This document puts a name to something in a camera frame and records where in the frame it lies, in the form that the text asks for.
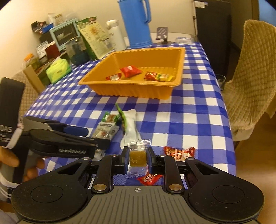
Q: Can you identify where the green sunflower seed bag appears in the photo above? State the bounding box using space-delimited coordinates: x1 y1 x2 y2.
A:
76 17 113 60

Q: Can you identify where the blue white checkered tablecloth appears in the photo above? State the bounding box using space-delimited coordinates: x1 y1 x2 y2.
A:
26 42 236 175

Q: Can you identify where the small green candy packet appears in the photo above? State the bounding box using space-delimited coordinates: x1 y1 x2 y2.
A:
144 72 159 81

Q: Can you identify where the beige quilted chair left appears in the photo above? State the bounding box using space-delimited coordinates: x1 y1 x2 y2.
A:
12 71 39 117

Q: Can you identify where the yellow green candy packet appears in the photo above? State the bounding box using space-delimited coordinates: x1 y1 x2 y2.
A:
156 73 173 82

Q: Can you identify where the dark red chocolate bar packet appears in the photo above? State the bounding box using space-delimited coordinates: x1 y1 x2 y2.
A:
163 146 196 161

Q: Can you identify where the orange plastic tray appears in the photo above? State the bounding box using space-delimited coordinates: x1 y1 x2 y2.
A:
79 47 185 99

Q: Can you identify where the beige quilted chair right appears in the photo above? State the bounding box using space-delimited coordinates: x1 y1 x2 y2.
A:
222 20 275 142

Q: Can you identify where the clear small plastic box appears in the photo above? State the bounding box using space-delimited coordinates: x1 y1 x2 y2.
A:
175 36 194 44

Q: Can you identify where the light blue toaster oven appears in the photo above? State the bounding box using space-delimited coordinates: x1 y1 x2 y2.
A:
49 18 80 51

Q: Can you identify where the large red snack packet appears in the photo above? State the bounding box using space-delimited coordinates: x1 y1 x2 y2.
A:
120 65 143 78

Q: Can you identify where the green tissue pack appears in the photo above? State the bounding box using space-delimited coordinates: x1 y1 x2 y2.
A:
46 58 72 84

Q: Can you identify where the white insulated bottle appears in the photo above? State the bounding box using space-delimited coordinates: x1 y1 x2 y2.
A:
106 20 127 51

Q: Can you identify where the red candy packet front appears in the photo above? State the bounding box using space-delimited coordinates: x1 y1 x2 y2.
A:
105 72 122 81

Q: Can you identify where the green white snack pouch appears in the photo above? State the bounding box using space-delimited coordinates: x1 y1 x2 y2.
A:
116 103 142 149

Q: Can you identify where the clear grey snack packet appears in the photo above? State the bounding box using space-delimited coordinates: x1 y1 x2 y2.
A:
92 112 121 161

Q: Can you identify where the person left hand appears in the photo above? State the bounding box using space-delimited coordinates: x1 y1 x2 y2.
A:
1 147 45 182

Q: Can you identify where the blue thermos jug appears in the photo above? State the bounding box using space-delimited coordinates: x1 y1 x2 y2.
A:
118 0 152 49

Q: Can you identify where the small red candy packet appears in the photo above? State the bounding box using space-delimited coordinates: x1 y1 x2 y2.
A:
137 173 163 186

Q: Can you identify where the grey phone stand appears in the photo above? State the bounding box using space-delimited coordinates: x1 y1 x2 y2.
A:
156 27 173 45

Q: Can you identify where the dark red box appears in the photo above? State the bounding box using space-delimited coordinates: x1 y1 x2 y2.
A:
45 41 60 60

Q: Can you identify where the beige quilted chair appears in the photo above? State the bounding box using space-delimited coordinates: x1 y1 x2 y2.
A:
12 71 39 117
222 20 275 142

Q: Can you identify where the black cabinet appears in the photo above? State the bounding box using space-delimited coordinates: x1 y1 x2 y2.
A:
194 1 231 76

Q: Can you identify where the brown cube candy packet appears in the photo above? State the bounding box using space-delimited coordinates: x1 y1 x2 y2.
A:
127 140 151 178

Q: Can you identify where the dark glass jar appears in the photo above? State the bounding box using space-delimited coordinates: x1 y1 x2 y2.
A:
65 36 90 66

